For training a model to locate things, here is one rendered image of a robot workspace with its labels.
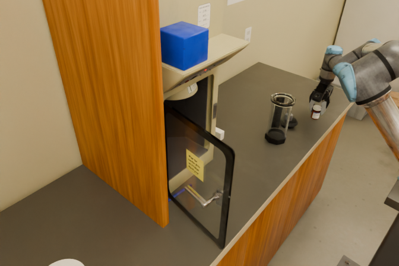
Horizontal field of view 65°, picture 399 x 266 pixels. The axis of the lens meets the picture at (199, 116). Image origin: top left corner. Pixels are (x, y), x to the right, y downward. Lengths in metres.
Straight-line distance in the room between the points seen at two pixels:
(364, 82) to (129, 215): 0.92
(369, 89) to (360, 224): 1.63
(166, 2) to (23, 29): 0.49
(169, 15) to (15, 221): 0.89
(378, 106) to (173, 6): 0.73
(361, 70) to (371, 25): 2.72
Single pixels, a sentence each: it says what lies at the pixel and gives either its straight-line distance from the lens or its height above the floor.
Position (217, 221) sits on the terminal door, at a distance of 0.97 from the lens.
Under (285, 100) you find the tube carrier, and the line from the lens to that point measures 1.50.
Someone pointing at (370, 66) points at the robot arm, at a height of 1.46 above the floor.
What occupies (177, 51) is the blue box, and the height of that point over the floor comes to 1.56.
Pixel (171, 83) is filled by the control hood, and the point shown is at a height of 1.47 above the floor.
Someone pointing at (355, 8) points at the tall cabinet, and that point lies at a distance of 3.86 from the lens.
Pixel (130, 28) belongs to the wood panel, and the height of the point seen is 1.63.
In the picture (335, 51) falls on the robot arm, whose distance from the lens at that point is 1.61.
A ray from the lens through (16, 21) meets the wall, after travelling 1.16.
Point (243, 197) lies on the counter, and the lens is 1.27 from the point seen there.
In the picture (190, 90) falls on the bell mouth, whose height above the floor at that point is 1.33.
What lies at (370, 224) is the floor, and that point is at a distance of 2.68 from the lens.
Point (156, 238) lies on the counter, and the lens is 1.14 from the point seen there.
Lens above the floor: 1.87
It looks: 34 degrees down
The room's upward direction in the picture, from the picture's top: 2 degrees clockwise
